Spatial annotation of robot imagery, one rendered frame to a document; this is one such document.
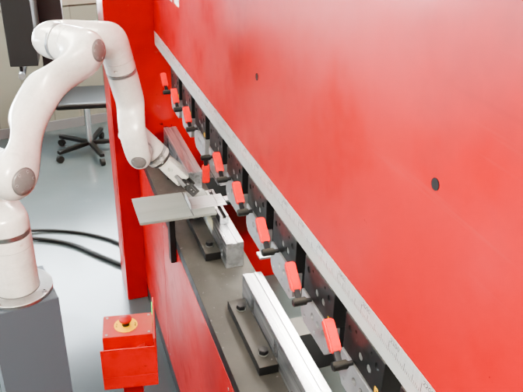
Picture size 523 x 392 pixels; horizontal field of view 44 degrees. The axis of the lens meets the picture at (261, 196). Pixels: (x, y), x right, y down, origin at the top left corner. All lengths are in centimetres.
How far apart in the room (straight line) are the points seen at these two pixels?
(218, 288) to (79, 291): 166
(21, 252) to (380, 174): 108
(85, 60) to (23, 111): 20
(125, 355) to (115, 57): 86
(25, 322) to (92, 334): 145
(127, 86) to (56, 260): 207
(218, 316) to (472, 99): 129
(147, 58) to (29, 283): 139
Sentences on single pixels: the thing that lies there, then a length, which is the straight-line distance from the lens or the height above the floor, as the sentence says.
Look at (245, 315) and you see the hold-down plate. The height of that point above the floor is 90.
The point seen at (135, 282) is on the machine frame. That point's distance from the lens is 344.
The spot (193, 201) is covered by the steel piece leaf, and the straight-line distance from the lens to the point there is 228.
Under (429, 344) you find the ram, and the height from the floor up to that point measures 146.
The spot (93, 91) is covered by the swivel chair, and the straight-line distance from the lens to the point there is 511.
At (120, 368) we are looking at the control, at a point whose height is 74.
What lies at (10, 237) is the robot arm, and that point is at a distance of 177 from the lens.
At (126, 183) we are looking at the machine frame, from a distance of 314.
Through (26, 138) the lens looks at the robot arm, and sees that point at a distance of 170.
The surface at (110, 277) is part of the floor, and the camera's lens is 369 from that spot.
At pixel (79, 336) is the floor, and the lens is 331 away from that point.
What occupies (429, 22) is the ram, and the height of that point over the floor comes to 190.
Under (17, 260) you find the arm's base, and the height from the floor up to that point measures 113.
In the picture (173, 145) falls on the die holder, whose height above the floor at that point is 97.
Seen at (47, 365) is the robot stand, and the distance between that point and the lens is 200.
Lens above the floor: 208
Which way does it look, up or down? 28 degrees down
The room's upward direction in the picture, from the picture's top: 2 degrees clockwise
